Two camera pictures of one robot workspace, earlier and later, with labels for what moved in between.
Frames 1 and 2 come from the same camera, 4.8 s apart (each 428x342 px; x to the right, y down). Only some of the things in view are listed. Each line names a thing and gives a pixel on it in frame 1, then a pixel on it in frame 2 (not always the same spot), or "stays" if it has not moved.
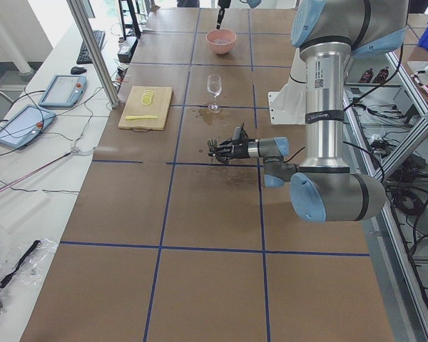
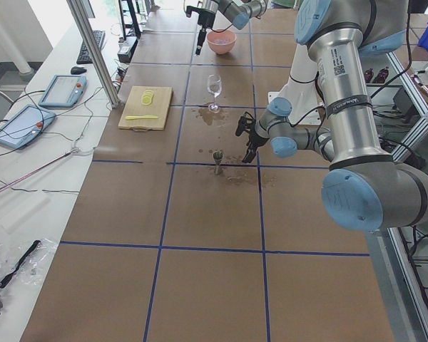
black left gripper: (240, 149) → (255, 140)
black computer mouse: (78, 70) stays
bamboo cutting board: (146, 108) stays
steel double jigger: (212, 144) → (217, 156)
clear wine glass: (214, 86) stays
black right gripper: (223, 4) → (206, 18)
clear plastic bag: (2, 256) stays
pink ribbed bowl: (222, 40) stays
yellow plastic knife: (130, 117) stays
